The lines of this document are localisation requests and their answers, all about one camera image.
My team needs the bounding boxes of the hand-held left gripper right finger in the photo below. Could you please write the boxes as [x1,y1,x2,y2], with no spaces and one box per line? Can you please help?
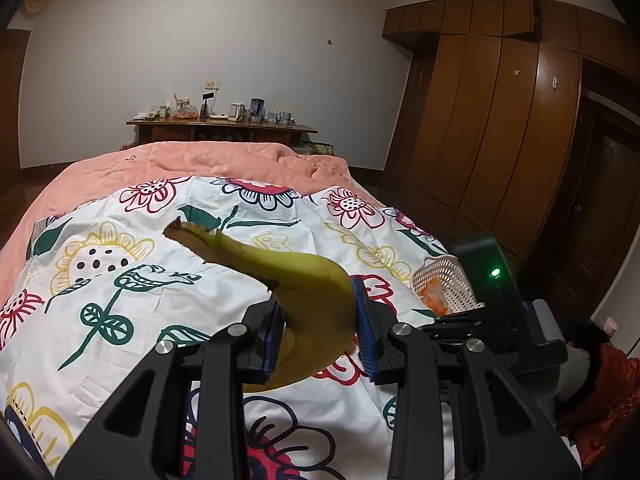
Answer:
[350,277,583,480]

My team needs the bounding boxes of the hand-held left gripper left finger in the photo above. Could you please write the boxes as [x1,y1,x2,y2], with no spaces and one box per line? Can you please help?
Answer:
[55,302,288,480]

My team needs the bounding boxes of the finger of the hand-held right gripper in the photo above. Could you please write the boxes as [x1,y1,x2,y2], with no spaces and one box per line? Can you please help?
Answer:
[420,307,488,343]

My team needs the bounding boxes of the clear plastic bag orange contents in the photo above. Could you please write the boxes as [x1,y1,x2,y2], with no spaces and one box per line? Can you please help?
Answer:
[417,280,454,317]

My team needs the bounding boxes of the white perforated plastic basket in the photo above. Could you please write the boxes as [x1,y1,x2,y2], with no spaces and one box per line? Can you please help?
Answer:
[411,255,488,317]

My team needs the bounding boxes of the yellow banana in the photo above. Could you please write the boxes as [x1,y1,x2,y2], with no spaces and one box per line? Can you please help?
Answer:
[163,217,361,393]

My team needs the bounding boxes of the red cloth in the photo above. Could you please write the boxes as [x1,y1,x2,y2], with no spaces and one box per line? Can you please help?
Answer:
[557,345,640,473]

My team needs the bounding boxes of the brown wooden wardrobe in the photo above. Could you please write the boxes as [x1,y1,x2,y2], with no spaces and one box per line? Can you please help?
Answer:
[382,0,640,311]

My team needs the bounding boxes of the white floral printed blanket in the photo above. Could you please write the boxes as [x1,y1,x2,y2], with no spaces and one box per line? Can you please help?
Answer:
[0,175,453,480]

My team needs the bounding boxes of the pink blanket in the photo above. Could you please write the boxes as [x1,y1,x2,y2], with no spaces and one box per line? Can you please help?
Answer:
[0,141,387,306]

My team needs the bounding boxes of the wooden sideboard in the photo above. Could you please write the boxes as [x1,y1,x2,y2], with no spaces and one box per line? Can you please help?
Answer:
[126,115,319,147]

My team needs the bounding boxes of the brown wooden door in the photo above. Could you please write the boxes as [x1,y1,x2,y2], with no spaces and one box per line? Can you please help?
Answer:
[0,30,32,186]

